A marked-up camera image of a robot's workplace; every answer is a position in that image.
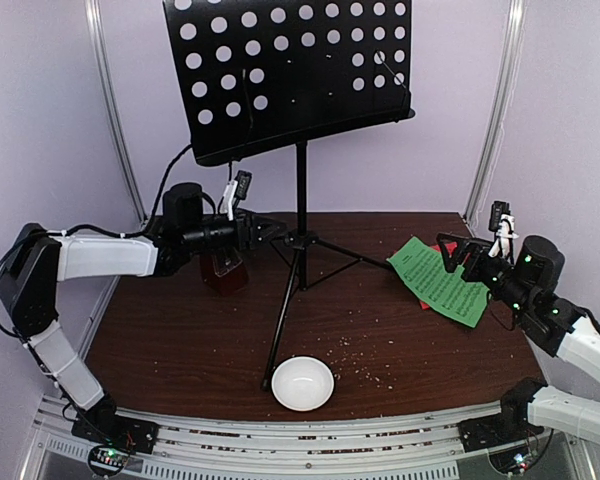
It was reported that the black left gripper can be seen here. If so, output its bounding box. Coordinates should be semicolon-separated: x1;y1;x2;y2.
183;207;286;252

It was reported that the red paper sheet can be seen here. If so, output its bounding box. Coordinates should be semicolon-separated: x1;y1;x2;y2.
412;246;447;310

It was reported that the green paper sheet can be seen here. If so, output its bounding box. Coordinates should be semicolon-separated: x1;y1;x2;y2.
388;237;487;328

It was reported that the clear plastic metronome cover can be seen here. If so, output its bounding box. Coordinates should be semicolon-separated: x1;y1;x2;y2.
211;247;243;277

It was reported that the dark red wooden metronome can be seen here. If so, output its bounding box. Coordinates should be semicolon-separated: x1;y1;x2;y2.
199;247;249;296

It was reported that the black music stand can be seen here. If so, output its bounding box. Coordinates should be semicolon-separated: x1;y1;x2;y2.
160;0;416;394

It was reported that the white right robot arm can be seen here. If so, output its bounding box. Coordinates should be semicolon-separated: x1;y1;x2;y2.
436;233;600;446

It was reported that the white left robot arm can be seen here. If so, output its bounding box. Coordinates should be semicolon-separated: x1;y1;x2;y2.
0;182;287;453

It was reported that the white ceramic bowl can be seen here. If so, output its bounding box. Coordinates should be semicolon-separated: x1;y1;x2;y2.
271;356;335;412

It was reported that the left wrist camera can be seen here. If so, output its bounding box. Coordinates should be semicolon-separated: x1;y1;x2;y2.
218;170;252;221

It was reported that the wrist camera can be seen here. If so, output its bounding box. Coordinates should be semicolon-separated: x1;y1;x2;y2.
218;170;252;221
489;200;519;262

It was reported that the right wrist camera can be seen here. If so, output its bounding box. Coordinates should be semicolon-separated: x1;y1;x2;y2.
489;200;519;262

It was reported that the right aluminium frame post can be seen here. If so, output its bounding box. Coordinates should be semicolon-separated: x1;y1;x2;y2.
464;0;527;231

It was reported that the aluminium frame post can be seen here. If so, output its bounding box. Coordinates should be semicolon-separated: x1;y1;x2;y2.
84;0;147;224
464;0;527;231

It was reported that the aluminium front rail base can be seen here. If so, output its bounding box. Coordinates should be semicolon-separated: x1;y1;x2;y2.
15;396;600;479

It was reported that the left aluminium frame post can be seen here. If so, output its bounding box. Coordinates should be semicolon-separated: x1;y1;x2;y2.
84;0;147;224

